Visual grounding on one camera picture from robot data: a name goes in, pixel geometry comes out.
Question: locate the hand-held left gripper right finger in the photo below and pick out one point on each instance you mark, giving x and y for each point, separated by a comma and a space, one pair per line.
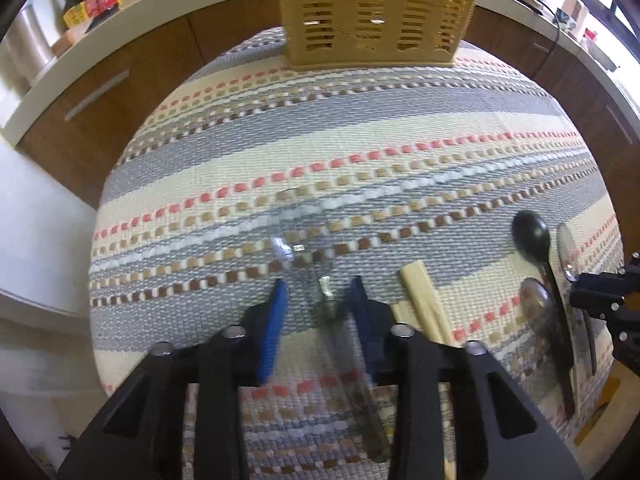
364, 327

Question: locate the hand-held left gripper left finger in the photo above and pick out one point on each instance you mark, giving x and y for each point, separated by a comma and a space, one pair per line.
272, 332

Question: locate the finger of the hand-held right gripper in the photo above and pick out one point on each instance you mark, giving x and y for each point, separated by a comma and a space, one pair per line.
597, 281
595, 302

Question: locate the clear plastic spoon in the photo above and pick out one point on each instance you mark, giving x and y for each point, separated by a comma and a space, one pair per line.
345, 355

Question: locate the long metal spoon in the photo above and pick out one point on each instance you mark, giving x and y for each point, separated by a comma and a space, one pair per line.
566, 252

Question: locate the tan plastic utensil basket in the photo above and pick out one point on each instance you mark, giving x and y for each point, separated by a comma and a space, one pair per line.
372, 7

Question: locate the short metal spoon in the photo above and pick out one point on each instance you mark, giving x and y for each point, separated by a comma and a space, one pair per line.
537, 305

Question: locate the wooden chopstick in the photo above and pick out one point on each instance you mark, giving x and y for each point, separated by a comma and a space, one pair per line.
430, 300
417, 305

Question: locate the black plastic spoon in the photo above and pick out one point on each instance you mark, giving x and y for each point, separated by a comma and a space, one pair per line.
537, 245

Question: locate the striped woven placemat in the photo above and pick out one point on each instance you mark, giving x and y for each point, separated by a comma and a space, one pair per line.
350, 160

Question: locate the small patterned cup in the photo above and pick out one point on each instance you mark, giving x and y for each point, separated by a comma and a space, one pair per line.
566, 20

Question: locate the wooden cabinet front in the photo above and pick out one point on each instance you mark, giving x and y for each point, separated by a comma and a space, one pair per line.
105, 110

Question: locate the white kitchen countertop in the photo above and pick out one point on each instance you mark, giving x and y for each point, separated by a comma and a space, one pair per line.
125, 15

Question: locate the stainless steel pot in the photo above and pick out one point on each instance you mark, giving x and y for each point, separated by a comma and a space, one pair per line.
27, 47

